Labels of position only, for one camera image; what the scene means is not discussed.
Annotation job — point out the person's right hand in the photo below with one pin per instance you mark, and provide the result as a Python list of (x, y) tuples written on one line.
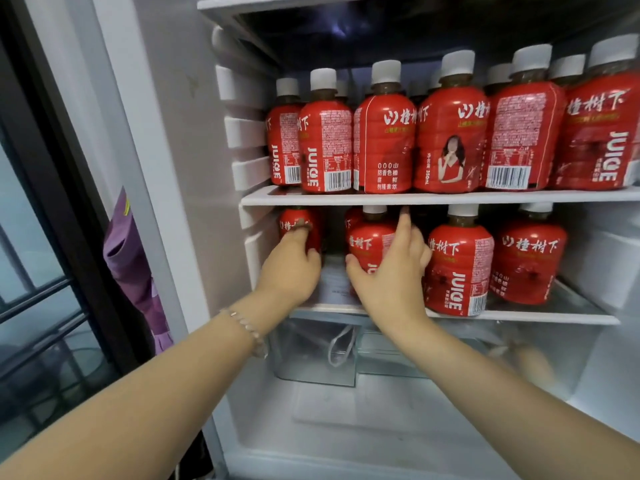
[(392, 284)]

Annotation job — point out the person's left hand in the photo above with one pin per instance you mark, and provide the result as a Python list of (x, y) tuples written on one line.
[(287, 269)]

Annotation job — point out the person's left thumb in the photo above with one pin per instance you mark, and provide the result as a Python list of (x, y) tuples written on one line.
[(313, 256)]

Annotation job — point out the person's right thumb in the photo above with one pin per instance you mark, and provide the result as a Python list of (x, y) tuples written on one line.
[(354, 268)]

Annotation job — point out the white-capped red juice bottle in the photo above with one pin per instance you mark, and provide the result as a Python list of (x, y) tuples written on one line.
[(527, 257), (316, 228), (457, 264), (370, 240), (351, 217)]

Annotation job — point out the person's left forearm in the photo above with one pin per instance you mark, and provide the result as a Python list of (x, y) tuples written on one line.
[(150, 394)]

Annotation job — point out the person's right forearm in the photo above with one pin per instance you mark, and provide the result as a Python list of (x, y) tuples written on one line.
[(500, 409)]

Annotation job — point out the clear crisper drawer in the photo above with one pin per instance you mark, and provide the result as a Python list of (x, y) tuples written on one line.
[(450, 354), (305, 362)]

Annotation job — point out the white-edged glass fridge shelf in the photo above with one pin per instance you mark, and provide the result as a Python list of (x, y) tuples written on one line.
[(550, 314), (450, 197), (240, 3)]

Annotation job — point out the row of red juice bottles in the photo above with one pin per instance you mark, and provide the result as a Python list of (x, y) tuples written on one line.
[(385, 139)]

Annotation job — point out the white refrigerator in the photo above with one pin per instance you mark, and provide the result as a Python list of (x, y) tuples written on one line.
[(190, 194)]

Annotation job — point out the purple cloth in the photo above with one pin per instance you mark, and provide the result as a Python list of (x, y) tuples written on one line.
[(127, 264)]

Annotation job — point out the dark metal window railing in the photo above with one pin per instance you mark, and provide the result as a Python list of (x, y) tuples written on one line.
[(35, 304)]

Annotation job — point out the black window frame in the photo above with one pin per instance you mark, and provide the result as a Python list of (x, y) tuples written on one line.
[(55, 194)]

